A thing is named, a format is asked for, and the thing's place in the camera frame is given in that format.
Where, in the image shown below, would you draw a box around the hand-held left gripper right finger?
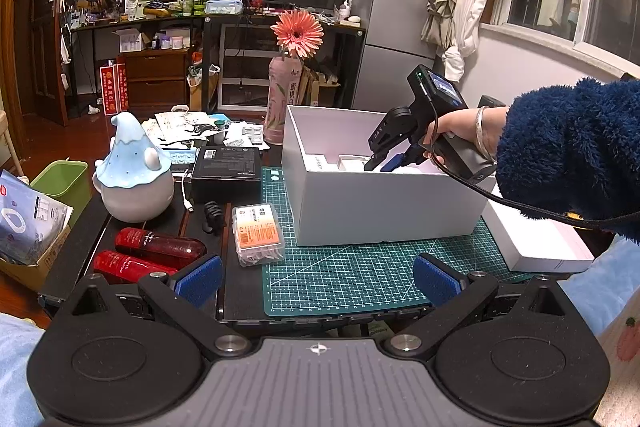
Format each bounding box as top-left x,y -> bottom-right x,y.
380,254 -> 578,360

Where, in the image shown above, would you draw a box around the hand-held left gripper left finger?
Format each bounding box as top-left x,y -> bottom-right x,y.
60,254 -> 261,360

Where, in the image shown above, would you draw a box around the white storage box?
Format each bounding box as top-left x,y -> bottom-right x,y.
281,105 -> 497,246

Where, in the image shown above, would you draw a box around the white box lid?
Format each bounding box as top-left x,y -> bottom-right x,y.
481,187 -> 597,274

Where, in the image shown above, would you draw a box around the black slatted desktop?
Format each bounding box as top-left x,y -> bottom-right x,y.
39,107 -> 601,324

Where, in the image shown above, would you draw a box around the person's right hand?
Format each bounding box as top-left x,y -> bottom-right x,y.
422,107 -> 480,160

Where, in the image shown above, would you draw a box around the red bottle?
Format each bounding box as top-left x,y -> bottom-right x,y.
92,249 -> 179,286
114,227 -> 207,269

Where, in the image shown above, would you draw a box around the black hair claw clip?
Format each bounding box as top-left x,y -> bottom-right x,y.
202,201 -> 225,235

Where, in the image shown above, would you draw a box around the clear box with orange label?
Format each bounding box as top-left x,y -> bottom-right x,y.
232,202 -> 286,267

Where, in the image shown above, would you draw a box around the green cutting mat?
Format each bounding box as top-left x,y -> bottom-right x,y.
262,167 -> 538,317

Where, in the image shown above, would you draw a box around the flat cardboard boxes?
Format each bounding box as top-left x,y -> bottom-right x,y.
299,66 -> 344,108

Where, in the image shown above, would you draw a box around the silver refrigerator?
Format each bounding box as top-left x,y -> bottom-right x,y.
350,0 -> 449,111

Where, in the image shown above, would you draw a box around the pink tea bottle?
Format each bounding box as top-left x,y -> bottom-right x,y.
263,55 -> 306,146

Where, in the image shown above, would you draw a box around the black product box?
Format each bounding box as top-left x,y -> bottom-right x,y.
190,145 -> 264,204

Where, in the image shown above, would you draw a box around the blue wave printed packet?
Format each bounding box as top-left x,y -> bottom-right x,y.
161,148 -> 199,166

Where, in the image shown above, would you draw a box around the blue white ceramic gnome jar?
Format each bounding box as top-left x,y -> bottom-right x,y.
92,112 -> 176,223

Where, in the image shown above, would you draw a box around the horse printed paper packet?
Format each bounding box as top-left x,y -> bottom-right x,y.
170,111 -> 228,142
141,112 -> 173,142

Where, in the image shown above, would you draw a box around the cardboard box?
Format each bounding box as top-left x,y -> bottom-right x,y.
0,224 -> 72,294

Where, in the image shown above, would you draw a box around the light blue cloth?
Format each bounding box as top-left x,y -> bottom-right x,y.
0,312 -> 48,427
562,234 -> 640,348

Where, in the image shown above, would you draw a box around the green plastic bin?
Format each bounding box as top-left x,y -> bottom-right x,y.
30,160 -> 91,229

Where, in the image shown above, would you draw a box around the blue-grey snack pouch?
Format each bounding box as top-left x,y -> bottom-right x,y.
0,169 -> 74,266

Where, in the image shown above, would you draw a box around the black corner desk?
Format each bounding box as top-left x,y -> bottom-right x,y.
59,7 -> 366,112

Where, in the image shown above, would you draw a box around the wooden drawer cabinet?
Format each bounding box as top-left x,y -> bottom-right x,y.
122,52 -> 192,111

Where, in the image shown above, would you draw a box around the white peach-printed cloth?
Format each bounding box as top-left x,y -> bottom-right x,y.
597,307 -> 640,427

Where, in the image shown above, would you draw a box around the red gold-printed box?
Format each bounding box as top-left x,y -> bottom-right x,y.
114,63 -> 131,112
99,66 -> 118,114

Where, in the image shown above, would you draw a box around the clear blue storage case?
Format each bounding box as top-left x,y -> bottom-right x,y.
204,0 -> 245,14

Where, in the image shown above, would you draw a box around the cream chair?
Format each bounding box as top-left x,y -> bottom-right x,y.
0,113 -> 23,175

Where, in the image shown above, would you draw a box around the white open carton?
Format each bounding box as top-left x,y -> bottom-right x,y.
112,28 -> 151,53

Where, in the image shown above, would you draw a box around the wooden door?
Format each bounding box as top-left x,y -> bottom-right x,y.
0,0 -> 77,128

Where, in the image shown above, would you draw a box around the silver bracelet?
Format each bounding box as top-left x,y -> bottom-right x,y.
472,105 -> 497,164

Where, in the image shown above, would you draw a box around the white USB cable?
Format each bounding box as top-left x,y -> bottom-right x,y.
181,168 -> 196,212

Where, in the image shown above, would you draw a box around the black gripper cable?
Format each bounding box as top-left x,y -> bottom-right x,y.
431,152 -> 640,228

